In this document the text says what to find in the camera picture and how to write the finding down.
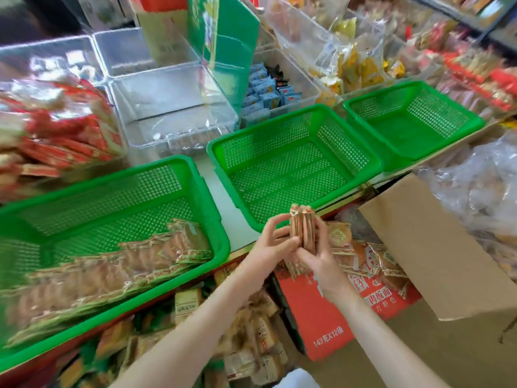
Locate person's right hand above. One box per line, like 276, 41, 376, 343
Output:
296, 216, 357, 306

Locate person's left hand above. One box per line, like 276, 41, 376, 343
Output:
238, 214, 302, 288

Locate brown snack packets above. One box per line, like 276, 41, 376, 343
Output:
288, 204, 318, 256

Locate person's right forearm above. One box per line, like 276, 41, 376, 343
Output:
338, 290, 451, 388

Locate person's left forearm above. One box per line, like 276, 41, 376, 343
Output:
108, 269, 277, 388

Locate heap of tan biscuit packs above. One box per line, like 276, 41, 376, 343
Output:
326, 221, 409, 300

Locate red cardboard box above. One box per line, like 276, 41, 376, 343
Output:
275, 267, 423, 362

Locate pile of beige snack packs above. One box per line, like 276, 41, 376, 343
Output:
57, 262, 292, 388

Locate white garment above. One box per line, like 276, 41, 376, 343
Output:
274, 368, 320, 388

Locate brown cardboard box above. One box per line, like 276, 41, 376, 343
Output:
359, 173, 517, 388

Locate pile of blue snack packs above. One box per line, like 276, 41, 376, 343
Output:
242, 62, 303, 118

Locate large green plastic basket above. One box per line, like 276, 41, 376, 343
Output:
0, 155, 231, 373

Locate pile of yellow snack bags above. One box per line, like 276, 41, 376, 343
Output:
314, 18, 406, 106

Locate row of brown biscuit packs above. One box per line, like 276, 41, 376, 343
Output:
0, 219, 214, 349

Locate green cardboard box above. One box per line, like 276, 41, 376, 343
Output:
187, 0, 261, 117

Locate tall clear plastic bin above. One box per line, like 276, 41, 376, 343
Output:
257, 0, 389, 97

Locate yellow cardboard box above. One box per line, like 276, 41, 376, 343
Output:
137, 10, 192, 66

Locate heap of red-striped snack packs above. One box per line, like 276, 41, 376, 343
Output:
404, 18, 517, 117

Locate pile of red snack packs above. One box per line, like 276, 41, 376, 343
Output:
0, 74, 127, 203

